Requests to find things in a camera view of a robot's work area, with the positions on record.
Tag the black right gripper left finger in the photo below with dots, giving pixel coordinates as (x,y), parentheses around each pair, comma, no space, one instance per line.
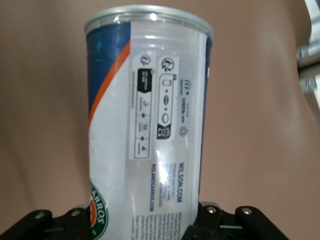
(50,227)

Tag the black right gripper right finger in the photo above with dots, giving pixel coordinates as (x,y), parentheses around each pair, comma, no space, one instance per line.
(237,227)

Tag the white blue tennis ball can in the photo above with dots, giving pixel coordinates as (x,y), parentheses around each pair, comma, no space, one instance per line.
(150,112)

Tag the aluminium profile frame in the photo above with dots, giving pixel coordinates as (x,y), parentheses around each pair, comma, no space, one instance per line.
(306,52)

